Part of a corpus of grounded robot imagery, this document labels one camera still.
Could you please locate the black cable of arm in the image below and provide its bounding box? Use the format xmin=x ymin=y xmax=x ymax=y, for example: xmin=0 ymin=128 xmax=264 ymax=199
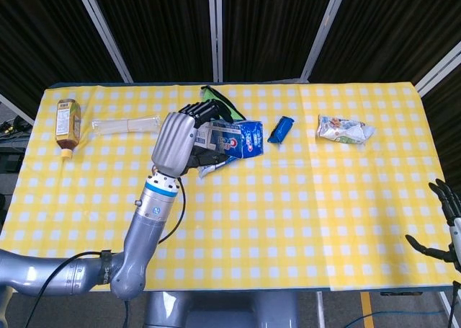
xmin=9 ymin=178 xmax=187 ymax=328
xmin=446 ymin=280 xmax=461 ymax=328

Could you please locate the green grey microfibre cloth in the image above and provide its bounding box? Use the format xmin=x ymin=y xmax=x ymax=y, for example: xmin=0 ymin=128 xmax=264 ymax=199
xmin=200 ymin=85 xmax=246 ymax=122

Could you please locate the black equipment with cables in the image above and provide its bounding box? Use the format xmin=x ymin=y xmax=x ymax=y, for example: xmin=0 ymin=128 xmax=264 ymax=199
xmin=0 ymin=115 xmax=34 ymax=176

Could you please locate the brown tea bottle yellow cap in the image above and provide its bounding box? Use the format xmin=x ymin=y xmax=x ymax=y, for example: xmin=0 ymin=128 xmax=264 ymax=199
xmin=54 ymin=98 xmax=82 ymax=159

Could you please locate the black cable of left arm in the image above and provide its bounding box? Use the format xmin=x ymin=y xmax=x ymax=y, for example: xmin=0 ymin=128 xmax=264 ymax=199
xmin=9 ymin=178 xmax=187 ymax=328

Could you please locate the blue floor cable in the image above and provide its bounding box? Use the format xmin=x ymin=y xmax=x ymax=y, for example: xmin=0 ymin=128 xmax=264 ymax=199
xmin=344 ymin=307 xmax=430 ymax=328

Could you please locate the grey robot base column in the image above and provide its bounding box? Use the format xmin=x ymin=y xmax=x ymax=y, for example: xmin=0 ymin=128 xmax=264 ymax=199
xmin=145 ymin=291 xmax=300 ymax=328

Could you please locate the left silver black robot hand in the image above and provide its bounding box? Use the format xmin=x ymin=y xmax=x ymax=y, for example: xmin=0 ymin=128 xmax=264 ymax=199
xmin=151 ymin=99 xmax=234 ymax=178

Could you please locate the blue snack packet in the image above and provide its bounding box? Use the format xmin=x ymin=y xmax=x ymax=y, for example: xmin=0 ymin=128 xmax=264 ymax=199
xmin=267 ymin=115 xmax=295 ymax=145

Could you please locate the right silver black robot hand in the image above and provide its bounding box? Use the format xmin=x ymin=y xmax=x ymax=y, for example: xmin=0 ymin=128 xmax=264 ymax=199
xmin=405 ymin=178 xmax=461 ymax=272

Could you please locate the white partition frame post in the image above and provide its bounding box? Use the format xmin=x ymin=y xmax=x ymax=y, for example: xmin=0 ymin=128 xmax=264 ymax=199
xmin=413 ymin=41 xmax=461 ymax=99
xmin=71 ymin=0 xmax=135 ymax=84
xmin=0 ymin=92 xmax=36 ymax=125
xmin=299 ymin=0 xmax=351 ymax=83
xmin=207 ymin=0 xmax=225 ymax=83

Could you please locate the blue white toothpaste box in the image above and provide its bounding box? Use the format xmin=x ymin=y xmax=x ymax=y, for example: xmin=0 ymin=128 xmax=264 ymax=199
xmin=193 ymin=118 xmax=265 ymax=161

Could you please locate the yellow white checked tablecloth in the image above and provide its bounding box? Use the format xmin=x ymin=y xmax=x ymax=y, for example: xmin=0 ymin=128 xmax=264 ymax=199
xmin=0 ymin=82 xmax=461 ymax=293

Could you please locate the clear pack of wooden sticks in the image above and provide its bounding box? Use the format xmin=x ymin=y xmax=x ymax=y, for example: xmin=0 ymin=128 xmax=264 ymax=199
xmin=91 ymin=115 xmax=161 ymax=136

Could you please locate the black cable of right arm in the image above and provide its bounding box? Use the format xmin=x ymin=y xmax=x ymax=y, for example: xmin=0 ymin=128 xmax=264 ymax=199
xmin=446 ymin=280 xmax=461 ymax=328

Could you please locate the crumpled white snack bag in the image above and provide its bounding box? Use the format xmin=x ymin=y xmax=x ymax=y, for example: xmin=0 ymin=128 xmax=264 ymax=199
xmin=316 ymin=114 xmax=377 ymax=146

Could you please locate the white table leg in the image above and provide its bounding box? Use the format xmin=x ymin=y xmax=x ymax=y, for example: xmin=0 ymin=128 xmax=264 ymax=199
xmin=314 ymin=291 xmax=327 ymax=328

